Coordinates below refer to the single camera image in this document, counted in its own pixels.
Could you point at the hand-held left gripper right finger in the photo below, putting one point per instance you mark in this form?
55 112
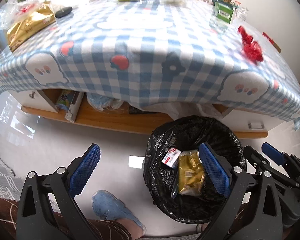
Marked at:
215 172

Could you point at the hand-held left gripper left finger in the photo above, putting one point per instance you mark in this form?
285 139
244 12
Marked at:
86 170

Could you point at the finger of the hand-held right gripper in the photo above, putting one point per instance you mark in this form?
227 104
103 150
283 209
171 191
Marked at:
272 151
252 155

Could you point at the gold snack packet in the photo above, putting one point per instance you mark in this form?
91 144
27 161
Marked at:
191 175

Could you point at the red and white small box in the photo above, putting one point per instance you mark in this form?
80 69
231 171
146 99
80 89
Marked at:
171 157

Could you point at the bin with black liner bag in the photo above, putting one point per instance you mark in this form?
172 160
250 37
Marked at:
165 205

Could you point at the red tinsel garland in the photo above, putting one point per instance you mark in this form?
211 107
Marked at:
251 46

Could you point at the green and white box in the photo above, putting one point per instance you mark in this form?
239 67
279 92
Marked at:
223 11

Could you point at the blue fluffy slipper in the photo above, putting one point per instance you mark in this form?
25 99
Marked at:
115 207

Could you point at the wooden table base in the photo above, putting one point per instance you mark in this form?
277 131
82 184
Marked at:
115 120

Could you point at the white power strip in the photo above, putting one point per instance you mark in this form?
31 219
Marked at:
72 106

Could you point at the person's left leg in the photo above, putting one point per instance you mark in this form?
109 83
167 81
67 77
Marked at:
110 231

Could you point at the white plastic bag under table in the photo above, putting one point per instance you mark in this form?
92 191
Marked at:
187 107

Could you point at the blue plastic bag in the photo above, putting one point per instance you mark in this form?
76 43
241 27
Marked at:
102 101

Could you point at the colourful printed box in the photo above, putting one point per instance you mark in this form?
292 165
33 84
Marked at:
63 100

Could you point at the grey patterned fringed rug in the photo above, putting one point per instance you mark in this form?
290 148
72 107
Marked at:
2 177

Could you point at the white drawer with knob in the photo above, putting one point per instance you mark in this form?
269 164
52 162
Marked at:
30 97

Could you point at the blue checkered printed tablecloth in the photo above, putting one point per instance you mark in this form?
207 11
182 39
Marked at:
145 55

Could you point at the clear plastic bottle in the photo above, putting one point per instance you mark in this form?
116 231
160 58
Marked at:
242 12

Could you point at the large gold foil bag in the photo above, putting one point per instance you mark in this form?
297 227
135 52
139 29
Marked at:
27 27

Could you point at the black computer mouse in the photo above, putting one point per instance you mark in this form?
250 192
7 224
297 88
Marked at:
63 12

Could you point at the plastic bag with red print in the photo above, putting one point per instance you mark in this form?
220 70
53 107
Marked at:
17 8

